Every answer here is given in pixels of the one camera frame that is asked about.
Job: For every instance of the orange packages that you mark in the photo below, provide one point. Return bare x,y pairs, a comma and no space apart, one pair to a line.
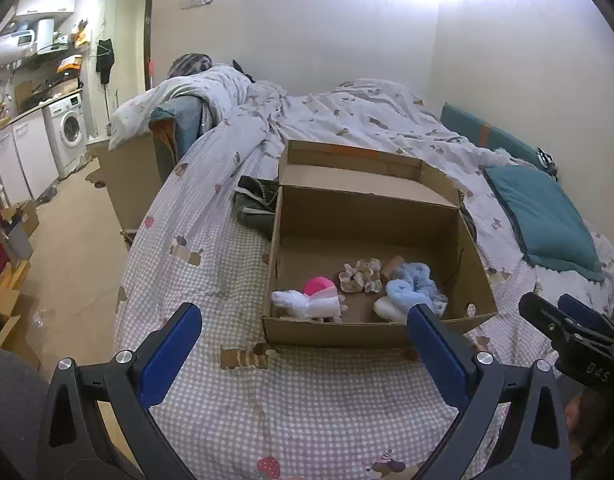
69,63

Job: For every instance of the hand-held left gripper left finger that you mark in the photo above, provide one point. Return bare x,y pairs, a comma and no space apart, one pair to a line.
172,355

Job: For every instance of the white washing machine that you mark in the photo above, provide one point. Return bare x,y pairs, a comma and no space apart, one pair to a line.
69,127

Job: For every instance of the black hanging garment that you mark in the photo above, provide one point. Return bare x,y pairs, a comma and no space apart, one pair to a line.
105,60

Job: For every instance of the grey bin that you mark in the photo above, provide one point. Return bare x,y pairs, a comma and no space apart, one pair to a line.
18,240

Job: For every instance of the blue grey garment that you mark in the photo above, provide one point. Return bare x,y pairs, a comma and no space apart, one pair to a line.
184,120

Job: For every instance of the large plain cardboard box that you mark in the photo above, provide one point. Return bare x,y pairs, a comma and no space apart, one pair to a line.
132,185

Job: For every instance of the dark green cloth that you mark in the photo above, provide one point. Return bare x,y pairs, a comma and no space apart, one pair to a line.
254,210

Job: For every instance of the grey cloth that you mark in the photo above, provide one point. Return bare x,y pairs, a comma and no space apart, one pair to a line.
12,410

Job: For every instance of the blue fluffy sock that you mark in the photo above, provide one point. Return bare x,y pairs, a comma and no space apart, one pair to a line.
412,287

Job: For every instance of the checked bed sheet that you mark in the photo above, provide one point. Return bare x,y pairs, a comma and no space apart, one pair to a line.
287,410

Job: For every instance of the white fluffy sock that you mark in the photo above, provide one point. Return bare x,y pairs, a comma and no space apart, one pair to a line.
387,310

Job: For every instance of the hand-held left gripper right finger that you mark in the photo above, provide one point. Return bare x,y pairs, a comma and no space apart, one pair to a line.
437,355

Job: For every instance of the flat cardboard pieces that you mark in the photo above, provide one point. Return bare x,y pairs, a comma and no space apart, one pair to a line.
9,310

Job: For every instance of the clear plastic bottle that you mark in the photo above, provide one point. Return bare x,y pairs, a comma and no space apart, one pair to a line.
42,316

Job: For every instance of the white wall cabinet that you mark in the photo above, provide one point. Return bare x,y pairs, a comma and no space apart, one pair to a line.
44,4

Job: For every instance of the white microwave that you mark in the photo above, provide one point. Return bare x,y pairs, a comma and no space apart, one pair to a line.
17,45

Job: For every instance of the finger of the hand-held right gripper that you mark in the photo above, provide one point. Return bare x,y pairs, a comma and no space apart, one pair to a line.
584,310
542,312

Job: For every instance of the person's right hand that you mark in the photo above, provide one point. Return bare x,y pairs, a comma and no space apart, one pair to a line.
576,415

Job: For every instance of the white printed duvet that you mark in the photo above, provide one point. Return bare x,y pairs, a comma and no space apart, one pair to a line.
337,110

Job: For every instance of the white cloth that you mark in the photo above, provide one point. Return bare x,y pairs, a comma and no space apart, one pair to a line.
297,304

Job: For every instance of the teal pillow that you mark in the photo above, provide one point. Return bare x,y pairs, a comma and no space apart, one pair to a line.
542,215

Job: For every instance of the dark striped pillow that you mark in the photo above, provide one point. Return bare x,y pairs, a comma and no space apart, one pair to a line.
189,64

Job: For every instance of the white water heater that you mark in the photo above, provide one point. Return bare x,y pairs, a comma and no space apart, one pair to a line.
45,35

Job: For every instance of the white kitchen cabinet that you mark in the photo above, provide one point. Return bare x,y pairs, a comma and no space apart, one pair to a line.
27,155

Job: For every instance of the teal blanket with orange stripe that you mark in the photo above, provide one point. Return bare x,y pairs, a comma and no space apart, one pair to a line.
467,122

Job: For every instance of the black white patterned item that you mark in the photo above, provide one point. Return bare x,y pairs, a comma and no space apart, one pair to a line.
545,160

